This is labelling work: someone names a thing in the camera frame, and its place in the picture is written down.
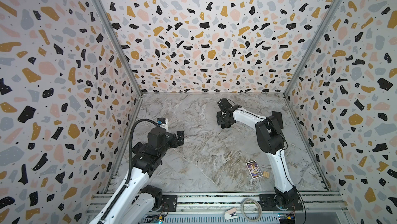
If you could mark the aluminium corner post right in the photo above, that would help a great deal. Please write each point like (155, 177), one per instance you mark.
(312, 45)

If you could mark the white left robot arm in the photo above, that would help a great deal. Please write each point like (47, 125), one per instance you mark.
(134, 198)

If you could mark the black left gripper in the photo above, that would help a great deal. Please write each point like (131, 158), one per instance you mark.
(174, 143)

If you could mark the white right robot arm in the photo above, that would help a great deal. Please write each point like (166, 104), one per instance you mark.
(271, 141)

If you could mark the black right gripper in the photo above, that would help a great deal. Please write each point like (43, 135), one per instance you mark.
(223, 117)

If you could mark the aluminium corner post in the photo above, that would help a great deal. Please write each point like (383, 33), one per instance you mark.
(118, 48)
(312, 45)

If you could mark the white pink stapler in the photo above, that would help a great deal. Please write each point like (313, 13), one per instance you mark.
(231, 214)

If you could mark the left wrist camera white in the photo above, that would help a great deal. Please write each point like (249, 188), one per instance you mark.
(163, 122)

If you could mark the purple playing card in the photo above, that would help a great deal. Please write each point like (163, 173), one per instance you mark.
(254, 169)

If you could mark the small wooden block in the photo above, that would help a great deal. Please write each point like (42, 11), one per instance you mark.
(266, 174)

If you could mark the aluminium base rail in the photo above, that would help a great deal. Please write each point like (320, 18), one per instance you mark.
(252, 208)

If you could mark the aluminium corner post left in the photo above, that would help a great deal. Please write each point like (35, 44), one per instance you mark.
(118, 48)

